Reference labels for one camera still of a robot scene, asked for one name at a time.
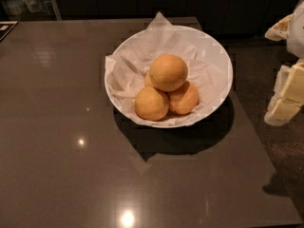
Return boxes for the clear containers in background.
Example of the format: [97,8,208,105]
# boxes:
[0,0,53,16]

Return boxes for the black tray at left edge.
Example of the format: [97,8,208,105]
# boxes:
[0,21,18,41]

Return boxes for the hidden back orange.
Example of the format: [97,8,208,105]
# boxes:
[144,71,153,86]

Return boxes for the white crumpled paper liner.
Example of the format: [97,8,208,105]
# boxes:
[104,11,226,127]

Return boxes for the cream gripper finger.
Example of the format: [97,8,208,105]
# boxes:
[265,14,293,41]
[264,63,304,126]

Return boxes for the white bowl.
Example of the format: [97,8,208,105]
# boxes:
[104,25,234,129]

